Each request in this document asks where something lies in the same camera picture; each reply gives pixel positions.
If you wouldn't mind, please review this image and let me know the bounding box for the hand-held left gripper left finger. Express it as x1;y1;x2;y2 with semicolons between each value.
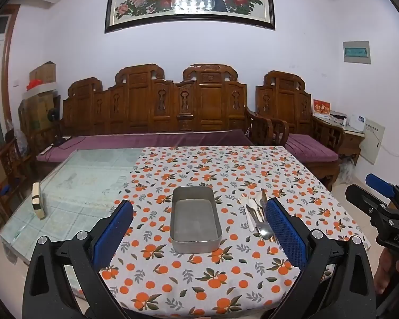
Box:
23;200;134;319

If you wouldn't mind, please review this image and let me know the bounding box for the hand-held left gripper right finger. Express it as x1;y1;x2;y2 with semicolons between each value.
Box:
264;198;377;319

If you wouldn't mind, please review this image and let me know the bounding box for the white plastic ladle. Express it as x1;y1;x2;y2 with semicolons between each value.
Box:
238;193;253;233

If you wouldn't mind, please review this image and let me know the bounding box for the clear plastic bag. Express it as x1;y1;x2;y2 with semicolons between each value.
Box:
339;158;356;183
7;120;30;147

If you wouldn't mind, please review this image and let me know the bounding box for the large cardboard box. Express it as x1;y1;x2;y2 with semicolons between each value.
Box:
20;91;62;133

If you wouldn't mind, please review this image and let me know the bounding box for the grey wall panel box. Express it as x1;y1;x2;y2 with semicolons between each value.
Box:
343;41;372;64

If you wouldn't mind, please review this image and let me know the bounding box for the wooden chair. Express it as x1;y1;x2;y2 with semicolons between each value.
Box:
0;136;30;240

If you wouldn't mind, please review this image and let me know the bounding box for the metal spoon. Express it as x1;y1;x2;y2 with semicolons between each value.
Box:
257;189;274;240

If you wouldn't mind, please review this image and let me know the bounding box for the wooden side table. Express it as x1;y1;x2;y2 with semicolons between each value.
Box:
314;113;366;167

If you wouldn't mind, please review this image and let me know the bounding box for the carved wooden sofa bench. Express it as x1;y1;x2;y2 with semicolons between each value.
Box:
28;63;288;173

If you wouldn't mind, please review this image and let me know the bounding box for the long purple seat cushion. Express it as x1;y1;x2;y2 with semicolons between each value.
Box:
36;129;253;163

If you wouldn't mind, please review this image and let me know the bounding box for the orange fruit print tablecloth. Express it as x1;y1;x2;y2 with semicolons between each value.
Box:
63;145;373;319

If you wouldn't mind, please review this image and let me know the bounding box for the white desk device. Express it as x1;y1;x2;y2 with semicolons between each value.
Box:
347;115;366;130

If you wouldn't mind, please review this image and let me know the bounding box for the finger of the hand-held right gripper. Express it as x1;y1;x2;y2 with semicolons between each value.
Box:
345;184;389;216
366;173;399;207

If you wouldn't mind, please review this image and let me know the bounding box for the wooden door frame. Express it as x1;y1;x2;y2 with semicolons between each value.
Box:
0;5;20;130

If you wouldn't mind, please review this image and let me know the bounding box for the person's right hand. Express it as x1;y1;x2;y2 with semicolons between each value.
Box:
374;251;399;295

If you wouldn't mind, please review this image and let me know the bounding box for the white electrical cabinet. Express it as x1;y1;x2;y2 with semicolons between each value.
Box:
359;118;386;165

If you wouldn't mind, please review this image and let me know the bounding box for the rectangular metal tray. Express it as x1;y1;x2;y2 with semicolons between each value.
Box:
171;186;223;255

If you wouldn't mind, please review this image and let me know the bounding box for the carved wooden armchair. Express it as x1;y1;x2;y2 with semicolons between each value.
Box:
255;70;346;191

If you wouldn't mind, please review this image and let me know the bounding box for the black and white printer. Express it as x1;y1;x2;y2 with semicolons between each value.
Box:
329;111;348;125

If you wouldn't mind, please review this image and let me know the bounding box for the red gift box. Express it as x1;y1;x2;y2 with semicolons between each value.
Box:
313;99;330;117

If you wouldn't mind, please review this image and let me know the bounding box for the small cardboard box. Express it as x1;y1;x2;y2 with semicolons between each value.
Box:
29;61;57;87

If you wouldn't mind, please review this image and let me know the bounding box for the square purple seat cushion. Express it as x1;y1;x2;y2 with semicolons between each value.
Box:
284;134;340;163

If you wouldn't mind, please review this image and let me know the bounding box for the wooden block with black band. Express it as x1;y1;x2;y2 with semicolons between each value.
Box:
31;182;45;220

